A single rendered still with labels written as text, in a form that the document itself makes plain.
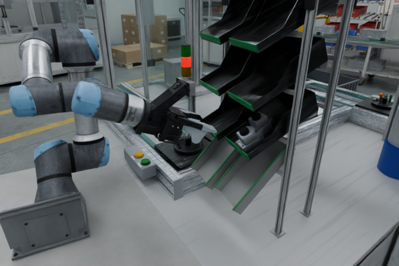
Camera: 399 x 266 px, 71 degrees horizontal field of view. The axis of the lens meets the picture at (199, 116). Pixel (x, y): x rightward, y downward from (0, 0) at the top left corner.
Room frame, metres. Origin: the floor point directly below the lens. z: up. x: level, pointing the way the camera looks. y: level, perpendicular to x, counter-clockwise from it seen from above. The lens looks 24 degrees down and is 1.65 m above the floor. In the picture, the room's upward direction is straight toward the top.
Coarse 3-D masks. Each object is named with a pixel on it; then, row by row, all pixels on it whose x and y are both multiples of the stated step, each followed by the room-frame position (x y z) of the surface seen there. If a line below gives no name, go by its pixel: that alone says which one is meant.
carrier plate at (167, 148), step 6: (156, 144) 1.18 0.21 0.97; (162, 144) 1.18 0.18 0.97; (168, 144) 1.18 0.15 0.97; (204, 144) 1.18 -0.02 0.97; (162, 150) 1.13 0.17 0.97; (168, 150) 1.13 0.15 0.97; (168, 156) 1.08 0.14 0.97; (174, 156) 1.08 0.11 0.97; (180, 156) 1.08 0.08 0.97; (186, 156) 1.08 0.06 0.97; (192, 156) 1.08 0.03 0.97; (198, 156) 1.08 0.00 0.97; (174, 162) 1.03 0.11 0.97; (180, 162) 1.03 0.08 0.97; (186, 162) 1.03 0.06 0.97; (192, 162) 1.03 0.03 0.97; (180, 168) 0.99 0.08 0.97
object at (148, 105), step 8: (144, 112) 0.62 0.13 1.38; (168, 112) 0.65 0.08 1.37; (176, 112) 0.66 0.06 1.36; (144, 120) 0.61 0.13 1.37; (152, 120) 0.64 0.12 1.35; (160, 120) 0.65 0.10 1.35; (168, 120) 0.64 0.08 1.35; (176, 120) 0.64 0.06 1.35; (136, 128) 0.64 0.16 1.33; (144, 128) 0.63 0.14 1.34; (152, 128) 0.63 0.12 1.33; (160, 128) 0.64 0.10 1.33; (168, 128) 0.63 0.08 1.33; (176, 128) 0.65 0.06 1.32; (160, 136) 0.63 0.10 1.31; (168, 136) 0.64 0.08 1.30; (176, 136) 0.64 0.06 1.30
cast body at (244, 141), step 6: (246, 126) 0.77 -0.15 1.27; (240, 132) 0.74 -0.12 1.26; (246, 132) 0.74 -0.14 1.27; (252, 132) 0.74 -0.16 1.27; (240, 138) 0.74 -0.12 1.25; (246, 138) 0.73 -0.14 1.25; (252, 138) 0.74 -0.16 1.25; (258, 138) 0.74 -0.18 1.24; (240, 144) 0.74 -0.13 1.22; (246, 144) 0.73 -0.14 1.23; (252, 144) 0.74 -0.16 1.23; (258, 144) 0.75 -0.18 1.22; (246, 150) 0.73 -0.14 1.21
